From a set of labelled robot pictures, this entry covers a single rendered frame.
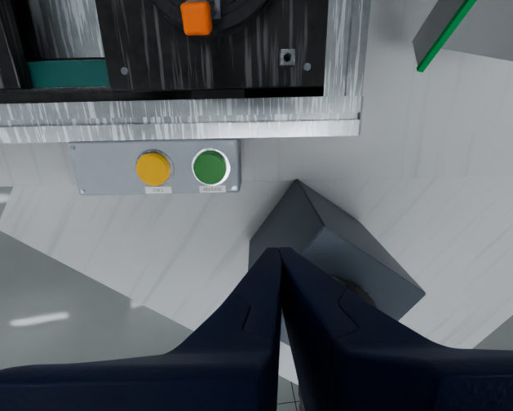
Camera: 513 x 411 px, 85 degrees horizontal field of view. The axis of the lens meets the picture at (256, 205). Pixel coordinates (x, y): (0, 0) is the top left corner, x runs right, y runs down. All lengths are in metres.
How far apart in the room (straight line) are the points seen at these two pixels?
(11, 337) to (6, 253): 0.57
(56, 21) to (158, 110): 0.17
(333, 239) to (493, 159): 0.37
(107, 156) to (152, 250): 0.21
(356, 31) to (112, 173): 0.33
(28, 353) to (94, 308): 0.57
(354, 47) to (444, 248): 0.39
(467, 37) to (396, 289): 0.26
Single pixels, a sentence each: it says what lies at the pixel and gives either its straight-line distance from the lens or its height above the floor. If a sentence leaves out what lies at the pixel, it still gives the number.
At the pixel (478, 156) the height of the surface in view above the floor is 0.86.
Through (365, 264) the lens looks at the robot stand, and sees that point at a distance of 0.31.
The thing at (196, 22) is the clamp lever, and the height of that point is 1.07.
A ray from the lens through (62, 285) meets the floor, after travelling 1.92.
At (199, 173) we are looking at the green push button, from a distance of 0.35.
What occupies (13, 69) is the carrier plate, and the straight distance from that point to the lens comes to 0.43.
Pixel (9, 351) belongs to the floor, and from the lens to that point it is 2.42.
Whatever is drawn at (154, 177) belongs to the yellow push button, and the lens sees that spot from 0.37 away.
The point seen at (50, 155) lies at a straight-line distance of 0.56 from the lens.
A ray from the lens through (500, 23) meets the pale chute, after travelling 0.38.
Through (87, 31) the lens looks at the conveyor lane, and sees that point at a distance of 0.45.
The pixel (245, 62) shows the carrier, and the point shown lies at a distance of 0.34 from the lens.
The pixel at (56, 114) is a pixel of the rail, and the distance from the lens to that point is 0.42.
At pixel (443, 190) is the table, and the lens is 0.56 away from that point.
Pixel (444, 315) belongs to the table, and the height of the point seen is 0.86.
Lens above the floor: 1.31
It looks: 71 degrees down
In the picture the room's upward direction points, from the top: 180 degrees clockwise
